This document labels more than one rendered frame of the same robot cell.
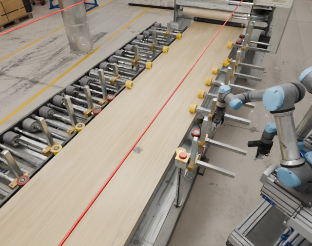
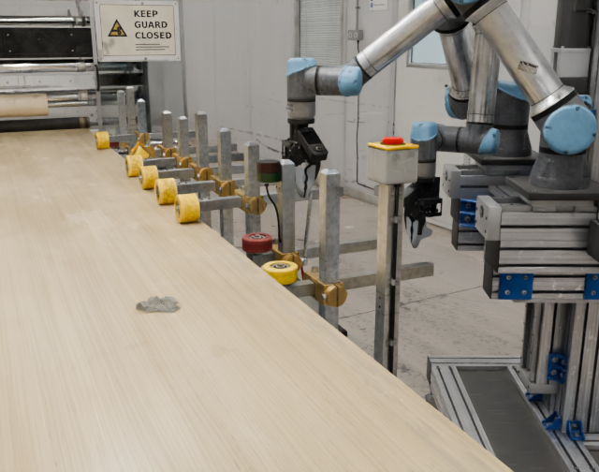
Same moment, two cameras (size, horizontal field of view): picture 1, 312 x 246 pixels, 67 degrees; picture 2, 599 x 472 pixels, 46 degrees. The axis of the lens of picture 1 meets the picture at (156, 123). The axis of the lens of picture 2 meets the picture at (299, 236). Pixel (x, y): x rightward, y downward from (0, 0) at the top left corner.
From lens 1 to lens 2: 1.28 m
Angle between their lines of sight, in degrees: 50
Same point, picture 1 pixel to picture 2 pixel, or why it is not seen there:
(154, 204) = not seen: hidden behind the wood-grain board
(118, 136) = (43, 313)
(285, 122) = (511, 14)
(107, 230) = (378, 450)
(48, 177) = not seen: outside the picture
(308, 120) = (489, 68)
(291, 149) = (546, 66)
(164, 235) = not seen: hidden behind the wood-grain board
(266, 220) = (493, 426)
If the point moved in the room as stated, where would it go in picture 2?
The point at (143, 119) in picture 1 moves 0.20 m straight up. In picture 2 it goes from (72, 267) to (64, 182)
